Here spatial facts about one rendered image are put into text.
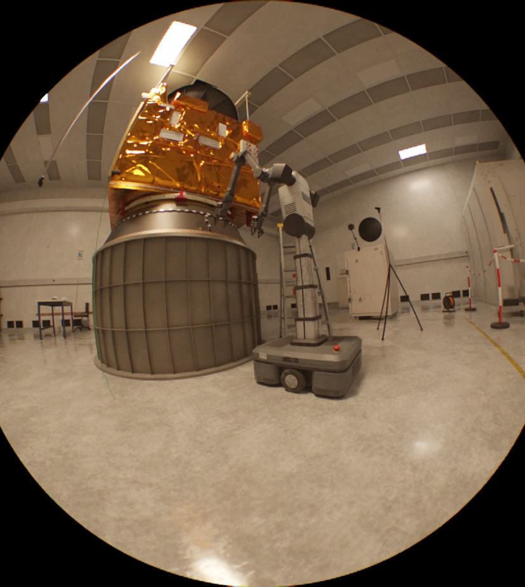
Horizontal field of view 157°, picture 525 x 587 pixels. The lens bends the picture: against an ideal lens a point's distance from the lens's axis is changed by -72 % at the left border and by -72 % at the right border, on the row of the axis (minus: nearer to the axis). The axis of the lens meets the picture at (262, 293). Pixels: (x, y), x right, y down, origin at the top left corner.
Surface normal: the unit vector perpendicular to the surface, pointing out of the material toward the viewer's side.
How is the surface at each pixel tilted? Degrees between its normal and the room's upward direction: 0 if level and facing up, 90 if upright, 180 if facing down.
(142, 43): 180
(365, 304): 90
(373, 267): 90
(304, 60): 180
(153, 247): 90
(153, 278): 90
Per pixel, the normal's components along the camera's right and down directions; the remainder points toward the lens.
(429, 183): -0.75, 0.03
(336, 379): -0.47, 0.00
